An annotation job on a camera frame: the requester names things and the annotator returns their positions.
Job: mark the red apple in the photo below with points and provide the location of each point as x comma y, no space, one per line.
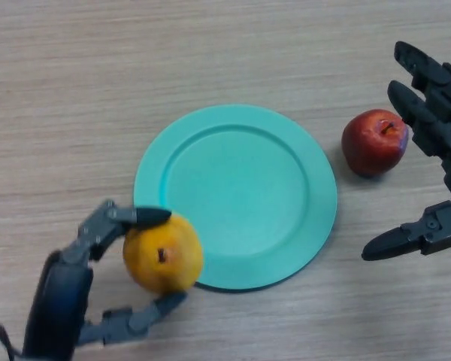
370,146

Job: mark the yellow pear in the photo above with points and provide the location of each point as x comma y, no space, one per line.
161,259

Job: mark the green round plate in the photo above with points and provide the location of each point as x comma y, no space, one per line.
244,188

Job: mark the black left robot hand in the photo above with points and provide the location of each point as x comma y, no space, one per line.
58,301

